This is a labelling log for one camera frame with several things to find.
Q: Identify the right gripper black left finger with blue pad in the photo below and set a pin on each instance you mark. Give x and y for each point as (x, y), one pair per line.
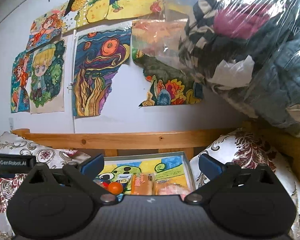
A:
(82, 176)

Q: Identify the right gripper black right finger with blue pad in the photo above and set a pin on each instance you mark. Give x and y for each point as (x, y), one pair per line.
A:
(220, 176)

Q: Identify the round pastry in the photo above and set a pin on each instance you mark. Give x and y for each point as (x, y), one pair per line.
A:
(167, 188)

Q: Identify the small orange fruit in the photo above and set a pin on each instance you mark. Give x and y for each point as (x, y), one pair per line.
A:
(115, 188)

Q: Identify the orange wrapped bread pack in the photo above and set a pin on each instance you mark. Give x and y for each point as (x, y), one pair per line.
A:
(143, 184)

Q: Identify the metal tray with cartoon print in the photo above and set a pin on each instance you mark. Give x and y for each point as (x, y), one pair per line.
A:
(173, 167)

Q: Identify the orange-haired girl drawing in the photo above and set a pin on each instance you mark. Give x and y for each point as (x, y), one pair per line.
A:
(21, 71)

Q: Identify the anime boy drawing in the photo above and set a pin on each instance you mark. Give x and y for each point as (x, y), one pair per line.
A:
(47, 78)

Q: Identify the swirly orange blue drawing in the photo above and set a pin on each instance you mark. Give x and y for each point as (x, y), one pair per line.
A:
(98, 57)

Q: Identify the plastic bag of clothes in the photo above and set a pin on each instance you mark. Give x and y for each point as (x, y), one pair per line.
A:
(246, 51)

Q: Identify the flower colourful drawing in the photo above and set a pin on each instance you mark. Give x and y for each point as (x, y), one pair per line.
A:
(155, 49)

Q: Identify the pineapple drawing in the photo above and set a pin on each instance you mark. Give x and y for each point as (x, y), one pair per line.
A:
(80, 13)

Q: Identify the wooden bed rail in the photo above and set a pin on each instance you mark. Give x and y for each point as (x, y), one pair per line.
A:
(186, 141)

